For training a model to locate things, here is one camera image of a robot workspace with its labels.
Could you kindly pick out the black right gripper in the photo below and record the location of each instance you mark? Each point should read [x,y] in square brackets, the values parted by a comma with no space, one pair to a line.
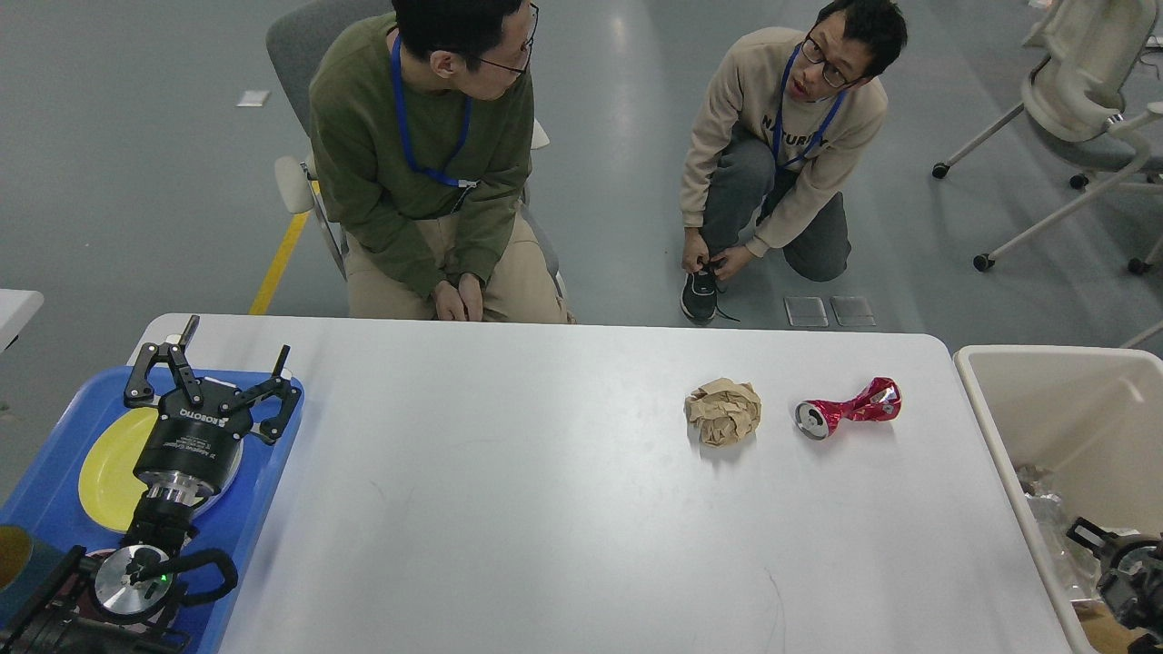
[1130,578]

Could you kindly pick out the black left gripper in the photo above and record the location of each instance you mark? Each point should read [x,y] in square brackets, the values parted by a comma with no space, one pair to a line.
[193,445]

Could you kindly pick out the aluminium foil tray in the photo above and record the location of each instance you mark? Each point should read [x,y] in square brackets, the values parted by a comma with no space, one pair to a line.
[1075,569]

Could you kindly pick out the yellow plate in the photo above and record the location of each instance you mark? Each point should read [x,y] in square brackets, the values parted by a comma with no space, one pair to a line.
[107,487]

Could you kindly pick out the dark teal mug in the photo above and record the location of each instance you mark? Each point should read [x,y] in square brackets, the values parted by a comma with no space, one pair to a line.
[26,563]

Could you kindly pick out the aluminium foil sheet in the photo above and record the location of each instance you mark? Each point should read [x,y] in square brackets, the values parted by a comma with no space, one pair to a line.
[1035,481]

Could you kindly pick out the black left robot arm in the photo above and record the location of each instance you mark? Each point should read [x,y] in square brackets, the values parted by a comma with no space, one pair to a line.
[135,524]

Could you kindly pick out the beige plastic bin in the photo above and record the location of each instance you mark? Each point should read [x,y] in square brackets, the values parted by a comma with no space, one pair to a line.
[1093,417]

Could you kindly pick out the blue plastic tray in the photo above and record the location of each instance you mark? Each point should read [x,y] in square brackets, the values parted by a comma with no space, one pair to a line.
[46,503]

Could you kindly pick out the white side table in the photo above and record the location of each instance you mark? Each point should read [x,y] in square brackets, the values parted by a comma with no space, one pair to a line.
[17,309]

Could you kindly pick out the crushed red can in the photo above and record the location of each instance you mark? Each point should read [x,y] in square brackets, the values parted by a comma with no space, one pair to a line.
[880,400]

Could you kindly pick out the floor outlet plate right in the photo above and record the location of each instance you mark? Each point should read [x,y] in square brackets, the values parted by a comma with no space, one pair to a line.
[853,311]

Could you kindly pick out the floor outlet plate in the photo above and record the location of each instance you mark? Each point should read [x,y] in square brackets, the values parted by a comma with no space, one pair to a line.
[853,311]
[806,311]

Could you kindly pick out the floor outlet plate left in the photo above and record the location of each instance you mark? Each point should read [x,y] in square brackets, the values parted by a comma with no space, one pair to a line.
[806,311]

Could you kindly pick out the person in khaki trousers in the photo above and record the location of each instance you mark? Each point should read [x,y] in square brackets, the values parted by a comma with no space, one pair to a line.
[427,163]

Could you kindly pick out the crumpled brown paper ball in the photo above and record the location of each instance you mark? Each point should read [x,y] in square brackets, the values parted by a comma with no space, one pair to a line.
[724,412]

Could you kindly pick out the grey office chair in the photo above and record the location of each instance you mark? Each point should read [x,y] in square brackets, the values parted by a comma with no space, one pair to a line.
[300,54]

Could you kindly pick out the white office chair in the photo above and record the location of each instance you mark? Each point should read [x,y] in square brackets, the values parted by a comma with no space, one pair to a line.
[1075,105]

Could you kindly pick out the person in beige sweatshirt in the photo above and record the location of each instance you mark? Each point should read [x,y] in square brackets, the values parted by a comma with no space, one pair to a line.
[783,125]

